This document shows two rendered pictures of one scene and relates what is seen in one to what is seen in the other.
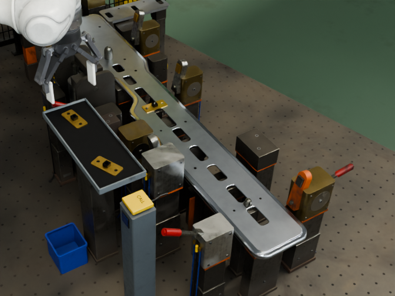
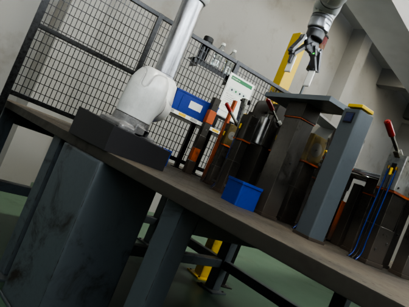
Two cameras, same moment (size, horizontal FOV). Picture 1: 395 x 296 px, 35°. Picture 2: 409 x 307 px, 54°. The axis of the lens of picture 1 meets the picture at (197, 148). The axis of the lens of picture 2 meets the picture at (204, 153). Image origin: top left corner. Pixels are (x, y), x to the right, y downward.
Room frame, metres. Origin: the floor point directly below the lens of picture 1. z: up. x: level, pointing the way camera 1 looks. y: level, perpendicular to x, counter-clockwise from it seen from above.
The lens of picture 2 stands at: (-0.25, 0.42, 0.79)
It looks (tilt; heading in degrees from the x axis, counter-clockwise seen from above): 1 degrees up; 6
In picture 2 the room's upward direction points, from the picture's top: 23 degrees clockwise
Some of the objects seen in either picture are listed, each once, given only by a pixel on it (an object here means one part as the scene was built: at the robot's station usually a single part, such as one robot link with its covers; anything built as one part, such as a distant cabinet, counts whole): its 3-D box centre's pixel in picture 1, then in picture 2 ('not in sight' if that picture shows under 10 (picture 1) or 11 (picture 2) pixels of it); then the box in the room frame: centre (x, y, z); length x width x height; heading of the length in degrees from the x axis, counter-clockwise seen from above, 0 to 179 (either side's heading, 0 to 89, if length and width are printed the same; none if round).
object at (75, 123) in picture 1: (74, 117); not in sight; (1.39, 0.36, 1.17); 0.08 x 0.04 x 0.01; 45
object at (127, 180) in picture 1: (91, 142); (306, 103); (1.29, 0.29, 1.16); 0.37 x 0.14 x 0.02; 36
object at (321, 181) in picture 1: (307, 219); not in sight; (1.31, -0.35, 0.88); 0.14 x 0.09 x 0.36; 126
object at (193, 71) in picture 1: (190, 110); not in sight; (1.83, 0.03, 0.87); 0.12 x 0.07 x 0.35; 126
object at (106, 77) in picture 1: (87, 121); (259, 151); (1.64, 0.38, 0.95); 0.18 x 0.13 x 0.49; 36
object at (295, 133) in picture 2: (96, 200); (283, 159); (1.29, 0.29, 0.92); 0.10 x 0.08 x 0.45; 36
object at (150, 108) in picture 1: (154, 104); not in sight; (1.68, 0.15, 1.01); 0.08 x 0.04 x 0.01; 125
